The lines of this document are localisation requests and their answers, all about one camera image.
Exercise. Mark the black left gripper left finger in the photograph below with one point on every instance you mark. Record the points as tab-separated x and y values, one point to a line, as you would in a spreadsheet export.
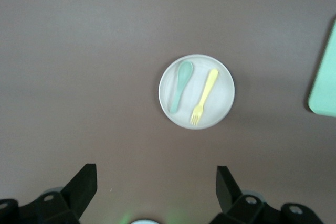
78	195

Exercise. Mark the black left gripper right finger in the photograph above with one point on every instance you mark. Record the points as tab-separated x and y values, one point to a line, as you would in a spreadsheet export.
229	195

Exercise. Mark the round beige plate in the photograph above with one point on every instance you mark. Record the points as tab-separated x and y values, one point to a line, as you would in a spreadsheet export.
220	95

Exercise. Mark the yellow plastic fork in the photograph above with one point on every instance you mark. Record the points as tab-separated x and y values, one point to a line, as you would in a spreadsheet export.
208	87

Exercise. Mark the pale green plastic spoon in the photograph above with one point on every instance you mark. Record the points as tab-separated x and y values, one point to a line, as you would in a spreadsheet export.
183	73

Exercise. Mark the brown table cover mat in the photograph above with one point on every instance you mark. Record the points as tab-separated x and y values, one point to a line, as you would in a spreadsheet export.
78	77

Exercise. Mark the light green rectangular tray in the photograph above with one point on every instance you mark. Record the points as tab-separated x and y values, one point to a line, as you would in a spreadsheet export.
325	77

